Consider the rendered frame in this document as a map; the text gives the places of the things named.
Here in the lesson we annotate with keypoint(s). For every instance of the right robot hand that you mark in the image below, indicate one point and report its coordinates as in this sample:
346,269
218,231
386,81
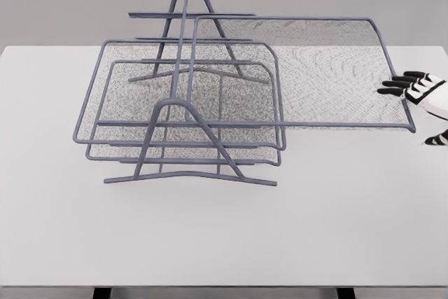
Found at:
428,97

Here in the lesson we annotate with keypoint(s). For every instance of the grey mesh folder tray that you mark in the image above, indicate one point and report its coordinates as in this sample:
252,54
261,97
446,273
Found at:
91,78
332,68
140,103

